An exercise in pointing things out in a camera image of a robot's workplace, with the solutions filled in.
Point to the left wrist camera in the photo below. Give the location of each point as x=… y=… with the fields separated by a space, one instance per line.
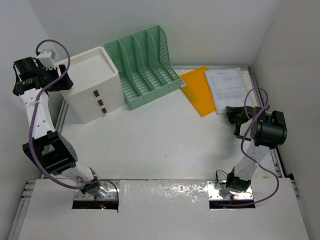
x=47 y=59

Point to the brown drawer tab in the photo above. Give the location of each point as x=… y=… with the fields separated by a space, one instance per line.
x=100 y=102
x=103 y=111

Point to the white drawer cabinet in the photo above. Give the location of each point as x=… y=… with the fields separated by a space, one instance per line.
x=93 y=65

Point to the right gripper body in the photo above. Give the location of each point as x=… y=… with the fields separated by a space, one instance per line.
x=234 y=116

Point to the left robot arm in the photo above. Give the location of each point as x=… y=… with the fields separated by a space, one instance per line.
x=46 y=147

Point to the clear document sleeve with paper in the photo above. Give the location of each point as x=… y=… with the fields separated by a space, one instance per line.
x=227 y=89

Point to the brown bottom drawer tab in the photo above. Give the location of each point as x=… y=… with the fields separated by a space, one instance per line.
x=103 y=111

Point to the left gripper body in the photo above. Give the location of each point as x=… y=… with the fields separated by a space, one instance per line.
x=49 y=74

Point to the brown middle drawer tab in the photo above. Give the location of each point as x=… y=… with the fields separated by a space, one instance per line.
x=100 y=102

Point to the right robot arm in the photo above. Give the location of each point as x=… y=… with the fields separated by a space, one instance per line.
x=264 y=130

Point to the orange plastic folder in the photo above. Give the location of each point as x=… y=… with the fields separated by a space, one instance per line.
x=197 y=90

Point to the green file organizer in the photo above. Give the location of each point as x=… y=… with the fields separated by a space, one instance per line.
x=143 y=63

